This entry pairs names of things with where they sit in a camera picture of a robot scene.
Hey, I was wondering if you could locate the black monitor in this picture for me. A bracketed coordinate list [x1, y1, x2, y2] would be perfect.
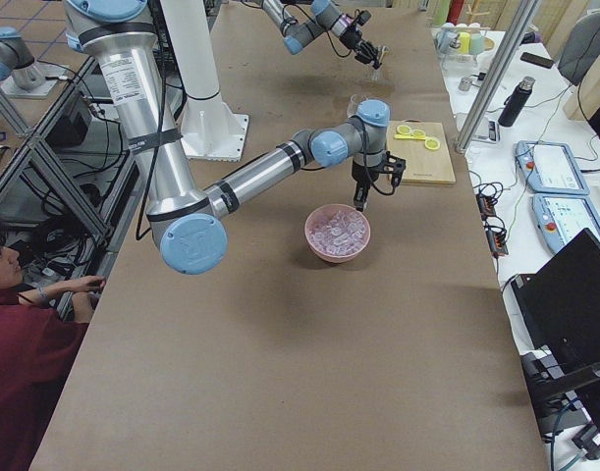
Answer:
[512, 229, 600, 433]

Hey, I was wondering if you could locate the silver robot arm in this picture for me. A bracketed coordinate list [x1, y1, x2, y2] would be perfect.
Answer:
[241, 0, 385, 71]
[64, 1, 390, 275]

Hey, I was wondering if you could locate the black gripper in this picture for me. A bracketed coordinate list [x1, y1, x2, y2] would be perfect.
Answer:
[340, 26, 386, 69]
[352, 162, 379, 212]

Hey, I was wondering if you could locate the blue teach pendant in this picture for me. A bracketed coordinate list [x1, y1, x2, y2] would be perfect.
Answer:
[515, 140, 590, 195]
[531, 193, 600, 254]

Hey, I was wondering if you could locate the black insulated bottle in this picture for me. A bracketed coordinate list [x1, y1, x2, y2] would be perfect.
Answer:
[498, 76, 535, 128]

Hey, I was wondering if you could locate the white digital scale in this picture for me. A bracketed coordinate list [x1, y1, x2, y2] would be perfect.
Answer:
[472, 118, 500, 143]

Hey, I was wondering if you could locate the aluminium frame post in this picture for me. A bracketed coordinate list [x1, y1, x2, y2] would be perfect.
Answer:
[455, 0, 540, 154]

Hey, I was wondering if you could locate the person in red shirt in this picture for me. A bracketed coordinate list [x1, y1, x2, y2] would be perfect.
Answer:
[0, 221, 106, 470]

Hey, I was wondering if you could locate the clear wine glass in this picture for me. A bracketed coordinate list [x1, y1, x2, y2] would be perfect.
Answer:
[347, 94, 368, 118]

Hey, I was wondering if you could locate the bamboo cutting board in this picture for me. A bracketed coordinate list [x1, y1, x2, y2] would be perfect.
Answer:
[387, 121, 456, 184]

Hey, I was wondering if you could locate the upper blue teach pendant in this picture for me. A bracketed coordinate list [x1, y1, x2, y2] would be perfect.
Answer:
[515, 140, 590, 195]

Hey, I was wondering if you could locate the pink bowl of ice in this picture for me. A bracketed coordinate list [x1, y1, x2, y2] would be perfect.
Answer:
[303, 204, 371, 264]

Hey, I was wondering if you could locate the lower blue teach pendant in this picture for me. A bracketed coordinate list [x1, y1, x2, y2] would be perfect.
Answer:
[531, 193, 600, 254]

